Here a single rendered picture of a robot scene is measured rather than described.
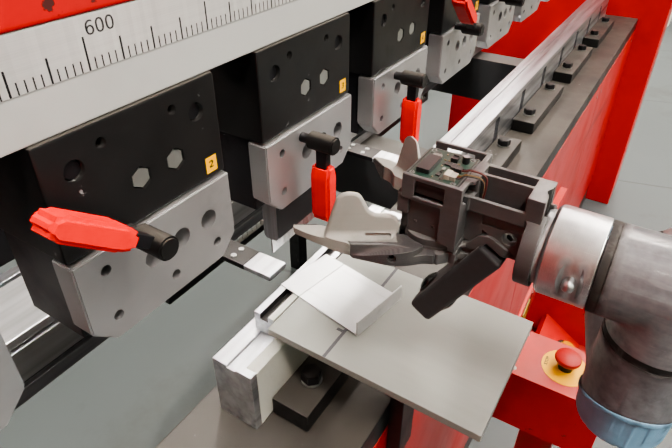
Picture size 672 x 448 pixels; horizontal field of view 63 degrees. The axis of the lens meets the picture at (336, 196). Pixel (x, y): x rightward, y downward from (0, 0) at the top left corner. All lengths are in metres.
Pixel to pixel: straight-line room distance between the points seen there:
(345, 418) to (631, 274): 0.43
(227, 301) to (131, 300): 1.76
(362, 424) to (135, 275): 0.40
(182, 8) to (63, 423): 1.70
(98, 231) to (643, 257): 0.36
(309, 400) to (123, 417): 1.26
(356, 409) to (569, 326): 0.50
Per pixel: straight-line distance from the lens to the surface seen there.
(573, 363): 0.96
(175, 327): 2.14
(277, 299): 0.72
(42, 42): 0.35
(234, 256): 0.77
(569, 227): 0.45
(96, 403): 2.00
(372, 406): 0.76
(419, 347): 0.66
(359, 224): 0.47
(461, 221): 0.46
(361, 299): 0.70
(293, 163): 0.55
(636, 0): 2.65
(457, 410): 0.61
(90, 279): 0.41
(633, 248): 0.45
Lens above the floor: 1.49
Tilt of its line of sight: 33 degrees down
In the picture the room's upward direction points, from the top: straight up
